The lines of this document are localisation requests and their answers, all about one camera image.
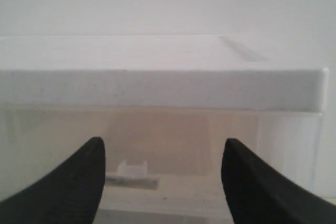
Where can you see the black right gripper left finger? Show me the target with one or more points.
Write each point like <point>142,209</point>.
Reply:
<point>70,193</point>

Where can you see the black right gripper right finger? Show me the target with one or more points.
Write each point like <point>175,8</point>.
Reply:
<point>256,193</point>

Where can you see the clear drawer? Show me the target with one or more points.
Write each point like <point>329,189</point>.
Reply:
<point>157,159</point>

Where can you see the white plastic drawer cabinet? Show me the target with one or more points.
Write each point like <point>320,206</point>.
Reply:
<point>210,72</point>

